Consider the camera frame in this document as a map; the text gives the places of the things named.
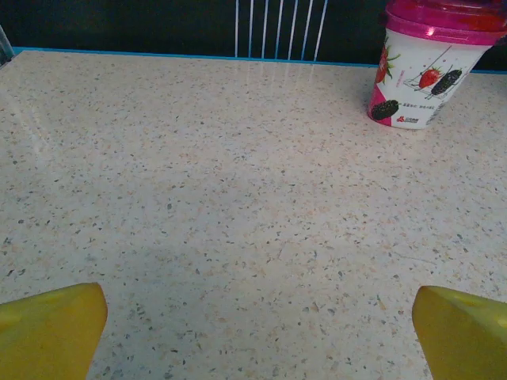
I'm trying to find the pink-lidded berry yogurt cup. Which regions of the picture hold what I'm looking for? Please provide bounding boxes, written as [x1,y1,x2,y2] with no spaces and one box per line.
[366,0,507,131]

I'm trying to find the aluminium frame post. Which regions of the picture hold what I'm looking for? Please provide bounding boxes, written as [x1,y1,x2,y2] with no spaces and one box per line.
[0,24,15,65]

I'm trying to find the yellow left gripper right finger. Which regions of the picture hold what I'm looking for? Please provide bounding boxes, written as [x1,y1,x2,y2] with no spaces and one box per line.
[412,285,507,380]

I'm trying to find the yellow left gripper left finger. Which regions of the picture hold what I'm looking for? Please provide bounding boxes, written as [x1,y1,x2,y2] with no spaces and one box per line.
[0,282,109,380]

